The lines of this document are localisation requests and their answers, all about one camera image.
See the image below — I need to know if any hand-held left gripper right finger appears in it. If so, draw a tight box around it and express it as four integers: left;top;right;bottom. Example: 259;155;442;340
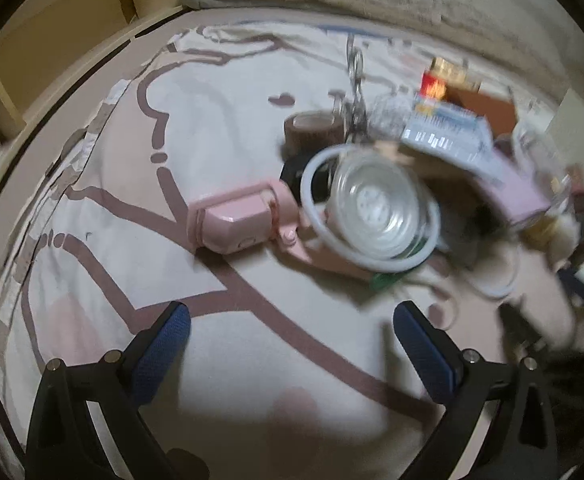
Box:
393;301;561;480

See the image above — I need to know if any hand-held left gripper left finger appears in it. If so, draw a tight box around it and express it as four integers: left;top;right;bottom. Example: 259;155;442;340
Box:
24;301;193;480

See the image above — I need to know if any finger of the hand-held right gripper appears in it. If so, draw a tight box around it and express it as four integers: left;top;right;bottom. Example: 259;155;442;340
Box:
554;265;584;322

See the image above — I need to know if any pink plastic gadget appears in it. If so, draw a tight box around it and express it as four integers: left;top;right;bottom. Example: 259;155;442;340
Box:
189;182;303;262

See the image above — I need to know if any black round tin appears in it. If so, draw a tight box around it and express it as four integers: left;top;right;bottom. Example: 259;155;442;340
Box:
279;152;333;202

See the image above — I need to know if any green plastic piece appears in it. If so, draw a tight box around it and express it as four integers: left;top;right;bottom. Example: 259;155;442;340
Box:
369;272;409;294

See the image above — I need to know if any cartoon printed blanket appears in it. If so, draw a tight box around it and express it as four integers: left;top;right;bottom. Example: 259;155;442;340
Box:
0;20;584;480

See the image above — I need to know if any pink notebook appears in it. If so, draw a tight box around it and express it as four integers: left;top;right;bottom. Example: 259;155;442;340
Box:
472;150;569;222

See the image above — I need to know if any clear plastic cup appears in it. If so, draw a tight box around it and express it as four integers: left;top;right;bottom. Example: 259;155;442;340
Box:
512;120;574;202

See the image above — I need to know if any clear round plastic dome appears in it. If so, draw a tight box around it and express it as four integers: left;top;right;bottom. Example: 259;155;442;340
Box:
299;142;444;274

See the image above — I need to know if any brown leather pouch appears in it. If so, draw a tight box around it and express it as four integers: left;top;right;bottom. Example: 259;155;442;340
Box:
447;85;519;137

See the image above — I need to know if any blue and white sachet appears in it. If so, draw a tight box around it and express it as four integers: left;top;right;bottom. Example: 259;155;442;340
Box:
402;100;496;172

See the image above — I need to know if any clear plastic wrapper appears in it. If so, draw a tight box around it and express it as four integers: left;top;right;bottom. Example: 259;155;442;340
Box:
367;92;413;137

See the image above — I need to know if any red snack packet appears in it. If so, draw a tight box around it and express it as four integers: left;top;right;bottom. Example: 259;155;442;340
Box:
419;72;449;102

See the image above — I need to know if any brown tape roll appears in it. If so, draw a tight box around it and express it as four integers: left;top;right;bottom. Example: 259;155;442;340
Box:
284;112;345;154

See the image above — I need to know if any beige fleece duvet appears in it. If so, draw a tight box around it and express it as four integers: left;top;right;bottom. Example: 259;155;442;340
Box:
422;0;584;92

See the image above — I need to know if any beige bed sheet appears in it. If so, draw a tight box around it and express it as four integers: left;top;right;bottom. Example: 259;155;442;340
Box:
0;5;584;311

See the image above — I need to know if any wooden shelf unit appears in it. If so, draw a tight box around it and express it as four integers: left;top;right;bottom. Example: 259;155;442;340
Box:
0;0;193;161

